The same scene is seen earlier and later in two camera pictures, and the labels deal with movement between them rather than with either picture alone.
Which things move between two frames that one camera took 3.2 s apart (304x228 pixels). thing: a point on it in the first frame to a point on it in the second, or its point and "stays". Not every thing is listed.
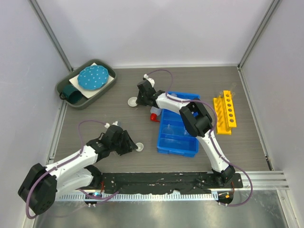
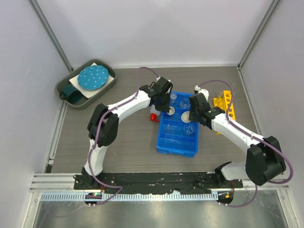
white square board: x=87 y=93 stays
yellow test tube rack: x=224 y=115 stays
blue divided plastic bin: x=176 y=137 stays
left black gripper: x=128 y=141 to x=165 y=108
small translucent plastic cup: x=140 y=146 to x=171 y=110
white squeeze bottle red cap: x=155 y=111 stays
